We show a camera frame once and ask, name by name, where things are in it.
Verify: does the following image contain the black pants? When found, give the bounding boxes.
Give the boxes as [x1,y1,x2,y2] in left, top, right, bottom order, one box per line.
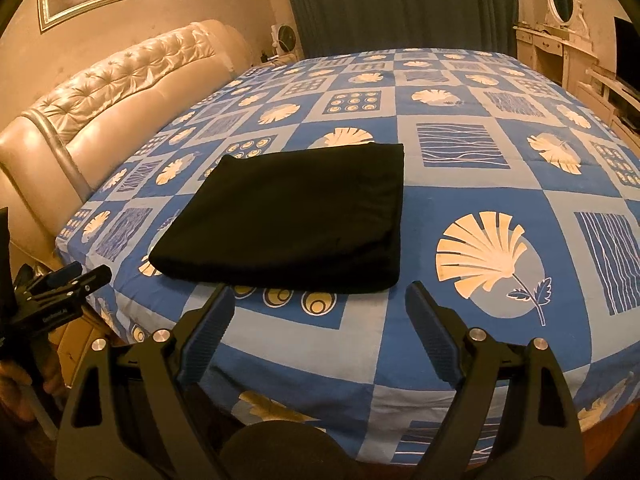
[150,143,405,294]

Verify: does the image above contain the person's left hand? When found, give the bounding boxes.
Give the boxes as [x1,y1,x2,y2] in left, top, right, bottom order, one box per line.
[1,342,67,424]

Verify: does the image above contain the cream tufted leather headboard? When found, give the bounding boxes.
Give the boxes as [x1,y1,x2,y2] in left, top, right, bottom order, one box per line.
[1,20,257,270]

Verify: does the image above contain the blue patterned bed sheet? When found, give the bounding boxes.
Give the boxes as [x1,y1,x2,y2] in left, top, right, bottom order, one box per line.
[55,48,639,464]

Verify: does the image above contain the cream dressing table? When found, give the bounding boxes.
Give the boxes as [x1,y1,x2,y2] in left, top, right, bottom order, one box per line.
[513,25,639,155]

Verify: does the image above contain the black television screen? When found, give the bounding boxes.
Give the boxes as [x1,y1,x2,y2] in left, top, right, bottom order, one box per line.
[614,16,640,93]

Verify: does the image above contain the dark green curtain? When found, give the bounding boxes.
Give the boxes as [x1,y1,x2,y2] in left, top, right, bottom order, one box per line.
[290,0,518,58]

